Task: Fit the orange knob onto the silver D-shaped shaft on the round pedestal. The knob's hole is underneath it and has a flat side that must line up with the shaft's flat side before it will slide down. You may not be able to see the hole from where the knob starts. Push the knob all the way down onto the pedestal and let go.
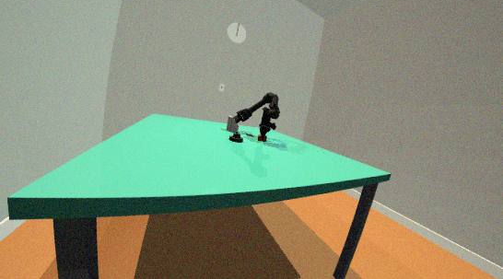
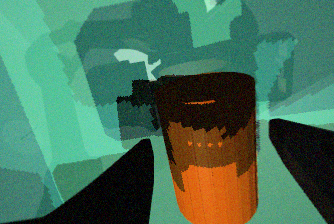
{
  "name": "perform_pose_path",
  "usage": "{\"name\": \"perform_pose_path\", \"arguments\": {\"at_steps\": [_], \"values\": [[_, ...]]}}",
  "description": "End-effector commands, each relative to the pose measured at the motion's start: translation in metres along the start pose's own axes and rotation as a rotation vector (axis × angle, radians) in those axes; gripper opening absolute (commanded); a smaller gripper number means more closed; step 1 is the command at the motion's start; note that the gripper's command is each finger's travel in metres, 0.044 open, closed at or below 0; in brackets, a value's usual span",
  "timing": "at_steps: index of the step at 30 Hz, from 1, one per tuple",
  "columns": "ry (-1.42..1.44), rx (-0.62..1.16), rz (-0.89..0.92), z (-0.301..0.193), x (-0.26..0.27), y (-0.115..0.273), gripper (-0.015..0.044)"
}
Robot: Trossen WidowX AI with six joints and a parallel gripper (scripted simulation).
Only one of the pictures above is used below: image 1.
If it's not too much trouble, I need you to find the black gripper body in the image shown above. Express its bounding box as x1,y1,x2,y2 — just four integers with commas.
259,117,271,132

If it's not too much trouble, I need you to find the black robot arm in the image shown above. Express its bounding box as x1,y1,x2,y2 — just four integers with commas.
233,92,280,130

